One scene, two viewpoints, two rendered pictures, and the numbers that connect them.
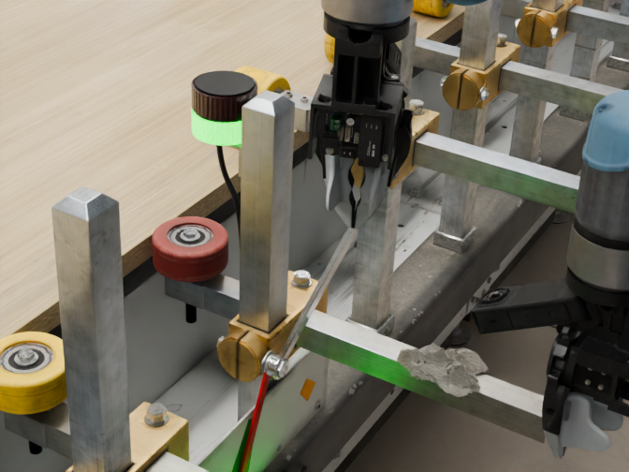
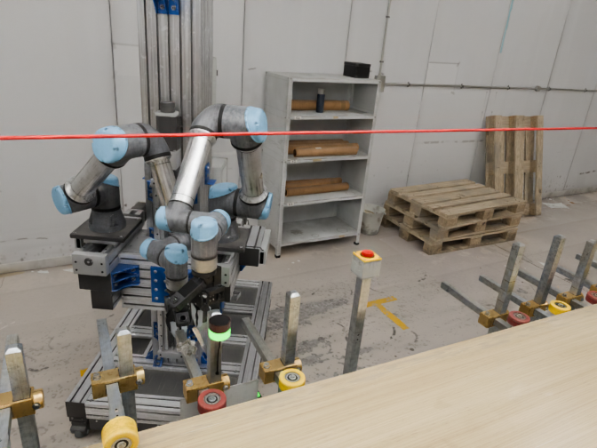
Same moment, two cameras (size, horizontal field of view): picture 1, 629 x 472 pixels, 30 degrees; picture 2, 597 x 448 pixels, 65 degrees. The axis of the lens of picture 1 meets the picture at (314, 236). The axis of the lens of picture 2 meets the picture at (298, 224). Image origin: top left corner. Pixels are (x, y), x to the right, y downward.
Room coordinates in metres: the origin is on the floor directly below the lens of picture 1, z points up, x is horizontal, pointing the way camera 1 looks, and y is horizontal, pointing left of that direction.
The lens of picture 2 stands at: (1.78, 0.85, 1.87)
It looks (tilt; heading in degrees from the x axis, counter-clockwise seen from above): 22 degrees down; 213
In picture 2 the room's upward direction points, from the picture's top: 5 degrees clockwise
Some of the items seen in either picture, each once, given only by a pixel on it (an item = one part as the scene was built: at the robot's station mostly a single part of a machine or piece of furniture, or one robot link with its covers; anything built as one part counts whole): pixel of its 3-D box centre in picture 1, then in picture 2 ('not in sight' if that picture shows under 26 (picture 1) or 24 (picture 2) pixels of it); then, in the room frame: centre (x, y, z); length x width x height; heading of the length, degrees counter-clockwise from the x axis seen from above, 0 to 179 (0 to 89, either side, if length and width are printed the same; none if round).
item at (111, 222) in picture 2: not in sight; (107, 215); (0.71, -0.83, 1.09); 0.15 x 0.15 x 0.10
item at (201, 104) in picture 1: (224, 95); (219, 324); (0.97, 0.09, 1.10); 0.06 x 0.06 x 0.02
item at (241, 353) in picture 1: (271, 326); (206, 387); (0.97, 0.04, 0.85); 0.13 x 0.06 x 0.05; 151
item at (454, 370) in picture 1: (445, 358); (187, 345); (0.90, -0.13, 0.87); 0.09 x 0.07 x 0.02; 61
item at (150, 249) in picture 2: not in sight; (160, 251); (0.82, -0.35, 1.12); 0.11 x 0.11 x 0.08; 1
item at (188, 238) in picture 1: (190, 276); (211, 412); (1.04, 0.13, 0.85); 0.08 x 0.08 x 0.11
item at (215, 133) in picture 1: (224, 120); (219, 331); (0.97, 0.09, 1.08); 0.06 x 0.06 x 0.02
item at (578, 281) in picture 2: not in sight; (577, 286); (-0.58, 0.89, 0.88); 0.03 x 0.03 x 0.48; 61
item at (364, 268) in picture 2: not in sight; (365, 265); (0.51, 0.29, 1.18); 0.07 x 0.07 x 0.08; 61
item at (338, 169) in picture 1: (336, 190); (208, 317); (0.92, -0.02, 1.04); 0.06 x 0.03 x 0.09; 171
